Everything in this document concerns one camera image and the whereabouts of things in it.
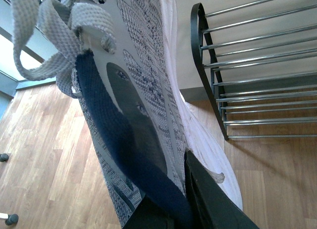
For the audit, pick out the grey knit sneaker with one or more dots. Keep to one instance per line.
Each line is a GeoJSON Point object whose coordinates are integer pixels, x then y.
{"type": "Point", "coordinates": [117, 57]}

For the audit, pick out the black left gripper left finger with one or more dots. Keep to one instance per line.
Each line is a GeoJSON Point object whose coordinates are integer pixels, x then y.
{"type": "Point", "coordinates": [149, 216]}

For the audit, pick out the black caster wheel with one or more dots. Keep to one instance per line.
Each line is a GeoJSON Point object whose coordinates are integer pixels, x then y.
{"type": "Point", "coordinates": [4, 157]}
{"type": "Point", "coordinates": [9, 219]}

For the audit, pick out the black metal shoe rack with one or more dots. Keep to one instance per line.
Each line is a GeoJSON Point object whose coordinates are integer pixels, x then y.
{"type": "Point", "coordinates": [257, 61]}

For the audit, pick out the black caster wheel lower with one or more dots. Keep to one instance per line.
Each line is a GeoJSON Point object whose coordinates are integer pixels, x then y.
{"type": "Point", "coordinates": [9, 219]}

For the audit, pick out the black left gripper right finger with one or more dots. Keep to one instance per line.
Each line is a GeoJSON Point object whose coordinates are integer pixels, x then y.
{"type": "Point", "coordinates": [212, 208]}

